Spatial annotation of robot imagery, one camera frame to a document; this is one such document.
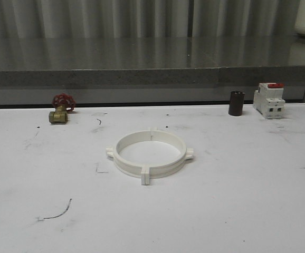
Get white half pipe clamp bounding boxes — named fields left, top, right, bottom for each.
left=140, top=130, right=194, bottom=185
left=106, top=128, right=153, bottom=186

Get grey stone counter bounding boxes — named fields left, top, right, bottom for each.
left=0, top=36, right=305, bottom=107

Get dark brown cylindrical capacitor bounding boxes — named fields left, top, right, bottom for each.
left=228, top=91, right=245, bottom=116

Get brass valve red handwheel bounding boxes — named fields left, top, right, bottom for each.
left=49, top=93, right=76, bottom=124

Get white circuit breaker red switch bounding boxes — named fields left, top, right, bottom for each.
left=253, top=83, right=285, bottom=119

